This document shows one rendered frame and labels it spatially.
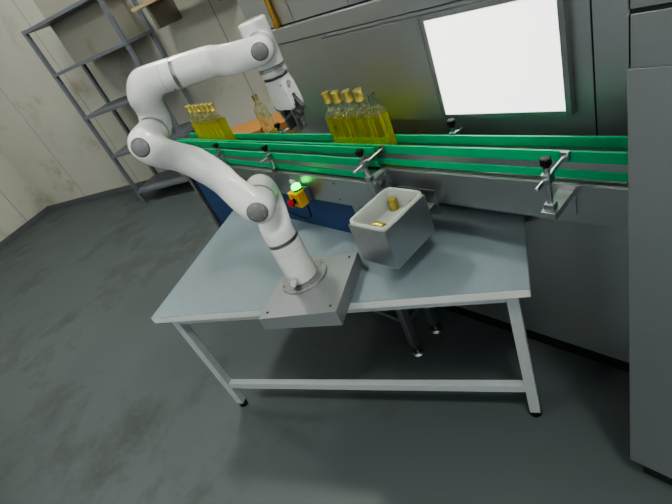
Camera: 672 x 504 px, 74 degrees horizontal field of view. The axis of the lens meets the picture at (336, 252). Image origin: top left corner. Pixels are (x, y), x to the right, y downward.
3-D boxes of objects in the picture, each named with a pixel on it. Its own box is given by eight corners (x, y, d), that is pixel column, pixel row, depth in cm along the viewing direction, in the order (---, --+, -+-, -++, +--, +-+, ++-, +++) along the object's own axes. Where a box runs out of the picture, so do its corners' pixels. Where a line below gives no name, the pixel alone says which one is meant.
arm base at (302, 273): (316, 292, 161) (293, 253, 151) (274, 295, 170) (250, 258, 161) (333, 258, 174) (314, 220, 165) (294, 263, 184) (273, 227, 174)
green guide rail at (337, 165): (368, 176, 164) (361, 157, 159) (366, 178, 163) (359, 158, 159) (175, 156, 290) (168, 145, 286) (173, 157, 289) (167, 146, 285)
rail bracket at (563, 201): (580, 209, 123) (574, 135, 110) (553, 247, 115) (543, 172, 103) (562, 207, 126) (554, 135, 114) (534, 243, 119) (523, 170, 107)
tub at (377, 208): (430, 211, 154) (424, 190, 150) (391, 251, 145) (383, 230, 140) (392, 205, 167) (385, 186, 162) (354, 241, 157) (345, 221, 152)
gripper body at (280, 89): (293, 65, 131) (308, 101, 137) (273, 68, 138) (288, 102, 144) (274, 76, 128) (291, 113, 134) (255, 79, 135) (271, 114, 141)
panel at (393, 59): (576, 111, 126) (566, -21, 108) (572, 116, 125) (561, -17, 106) (354, 117, 191) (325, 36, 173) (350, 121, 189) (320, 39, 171)
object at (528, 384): (542, 418, 179) (517, 289, 141) (239, 407, 243) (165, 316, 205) (540, 398, 186) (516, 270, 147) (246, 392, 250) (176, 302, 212)
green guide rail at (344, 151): (380, 166, 167) (373, 146, 162) (378, 167, 166) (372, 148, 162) (184, 150, 293) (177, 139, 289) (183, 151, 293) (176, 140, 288)
